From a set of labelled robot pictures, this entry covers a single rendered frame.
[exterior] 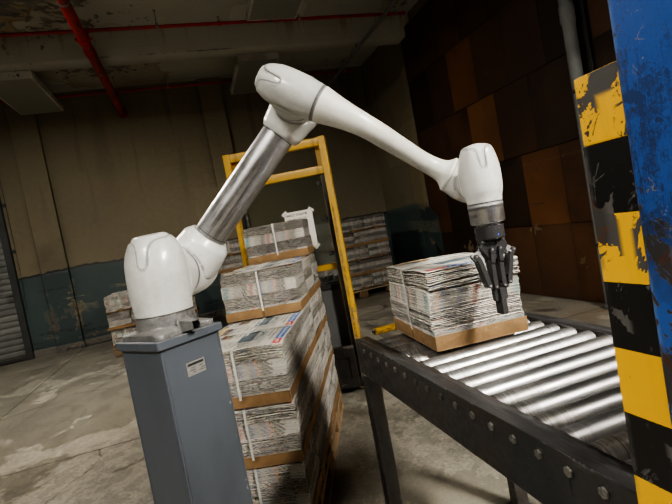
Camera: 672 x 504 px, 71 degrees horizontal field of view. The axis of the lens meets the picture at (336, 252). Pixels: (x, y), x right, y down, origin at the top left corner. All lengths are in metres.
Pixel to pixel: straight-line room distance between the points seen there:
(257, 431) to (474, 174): 1.21
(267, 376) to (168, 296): 0.63
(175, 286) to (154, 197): 7.57
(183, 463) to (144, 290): 0.45
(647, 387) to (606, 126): 0.19
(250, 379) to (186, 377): 0.53
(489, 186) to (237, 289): 1.45
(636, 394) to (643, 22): 0.25
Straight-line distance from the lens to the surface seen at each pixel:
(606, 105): 0.38
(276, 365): 1.79
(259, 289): 2.32
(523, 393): 1.09
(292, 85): 1.29
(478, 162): 1.27
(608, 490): 0.81
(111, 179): 8.97
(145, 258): 1.32
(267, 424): 1.88
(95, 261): 8.93
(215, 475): 1.43
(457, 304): 1.39
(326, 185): 3.39
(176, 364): 1.31
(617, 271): 0.40
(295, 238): 2.88
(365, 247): 7.56
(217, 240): 1.49
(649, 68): 0.35
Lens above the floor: 1.20
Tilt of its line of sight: 3 degrees down
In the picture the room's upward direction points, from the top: 11 degrees counter-clockwise
